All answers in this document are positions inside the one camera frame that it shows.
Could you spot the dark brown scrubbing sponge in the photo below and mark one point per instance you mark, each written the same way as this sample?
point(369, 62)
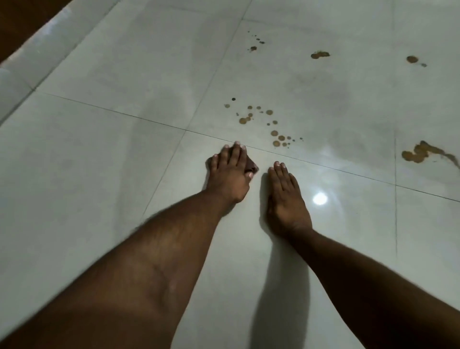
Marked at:
point(251, 166)

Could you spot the person's left forearm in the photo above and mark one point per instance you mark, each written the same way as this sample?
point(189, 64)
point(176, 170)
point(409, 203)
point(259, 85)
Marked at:
point(136, 280)

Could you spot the dark brown wooden panel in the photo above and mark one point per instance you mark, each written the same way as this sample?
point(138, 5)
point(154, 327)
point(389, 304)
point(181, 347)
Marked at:
point(18, 18)

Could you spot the person's right forearm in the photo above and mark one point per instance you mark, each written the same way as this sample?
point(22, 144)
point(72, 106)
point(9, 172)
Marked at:
point(377, 295)

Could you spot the person's left hand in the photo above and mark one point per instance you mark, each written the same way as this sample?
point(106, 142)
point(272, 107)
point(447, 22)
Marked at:
point(228, 176)

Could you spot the person's right hand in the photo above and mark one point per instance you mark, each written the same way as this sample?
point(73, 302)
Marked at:
point(287, 205)

